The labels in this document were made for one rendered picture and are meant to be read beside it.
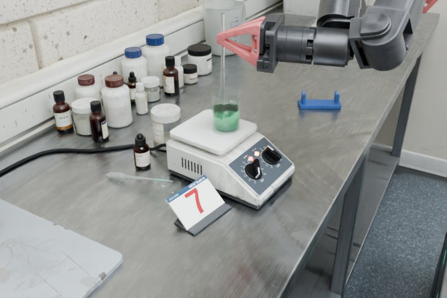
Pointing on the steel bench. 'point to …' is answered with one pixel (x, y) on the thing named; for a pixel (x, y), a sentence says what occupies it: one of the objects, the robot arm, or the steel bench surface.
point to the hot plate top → (206, 134)
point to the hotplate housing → (220, 169)
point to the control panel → (275, 171)
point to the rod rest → (319, 102)
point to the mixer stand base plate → (48, 258)
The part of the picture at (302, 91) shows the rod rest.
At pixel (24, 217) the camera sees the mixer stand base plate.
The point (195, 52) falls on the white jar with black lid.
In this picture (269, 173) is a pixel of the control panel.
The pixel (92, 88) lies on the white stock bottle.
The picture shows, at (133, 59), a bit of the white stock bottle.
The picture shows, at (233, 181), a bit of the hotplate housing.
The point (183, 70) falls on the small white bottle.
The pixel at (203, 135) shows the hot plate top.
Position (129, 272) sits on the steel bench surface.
